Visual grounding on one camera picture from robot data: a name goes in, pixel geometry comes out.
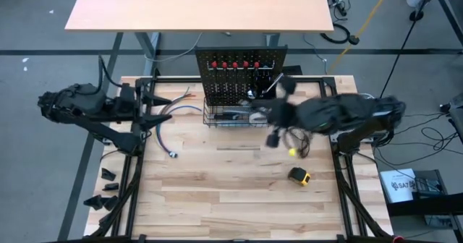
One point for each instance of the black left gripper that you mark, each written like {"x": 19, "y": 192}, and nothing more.
{"x": 130, "y": 105}

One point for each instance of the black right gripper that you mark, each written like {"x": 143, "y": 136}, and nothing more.
{"x": 285, "y": 113}

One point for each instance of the black clear safety glasses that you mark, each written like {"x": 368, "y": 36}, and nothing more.
{"x": 303, "y": 143}

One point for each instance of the yellow black Stanley tape measure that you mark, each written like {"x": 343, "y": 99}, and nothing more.
{"x": 299, "y": 176}

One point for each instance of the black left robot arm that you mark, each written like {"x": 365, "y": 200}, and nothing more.
{"x": 72, "y": 102}

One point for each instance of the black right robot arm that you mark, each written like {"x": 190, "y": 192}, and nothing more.
{"x": 343, "y": 114}

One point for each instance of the black plastic pegboard bin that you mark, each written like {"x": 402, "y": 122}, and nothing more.
{"x": 264, "y": 91}

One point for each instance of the black metal pegboard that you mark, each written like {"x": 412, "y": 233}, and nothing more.
{"x": 224, "y": 87}

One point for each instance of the black spare gripper finger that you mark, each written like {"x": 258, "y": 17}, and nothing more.
{"x": 110, "y": 187}
{"x": 108, "y": 175}
{"x": 110, "y": 202}
{"x": 94, "y": 202}

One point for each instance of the light wooden desk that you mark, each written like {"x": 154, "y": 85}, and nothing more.
{"x": 199, "y": 8}

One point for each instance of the white printed paper sheet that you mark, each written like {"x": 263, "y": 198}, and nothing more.
{"x": 398, "y": 185}

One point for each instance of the black round stand base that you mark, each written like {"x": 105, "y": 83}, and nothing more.
{"x": 416, "y": 16}

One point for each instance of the grey equipment housing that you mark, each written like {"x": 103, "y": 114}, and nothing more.
{"x": 456, "y": 113}

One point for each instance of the black side shelf unit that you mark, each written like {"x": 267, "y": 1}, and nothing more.
{"x": 434, "y": 207}

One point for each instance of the black aluminium table frame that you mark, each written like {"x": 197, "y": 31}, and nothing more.
{"x": 170, "y": 79}

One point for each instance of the black flat base plate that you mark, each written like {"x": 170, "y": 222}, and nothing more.
{"x": 294, "y": 69}

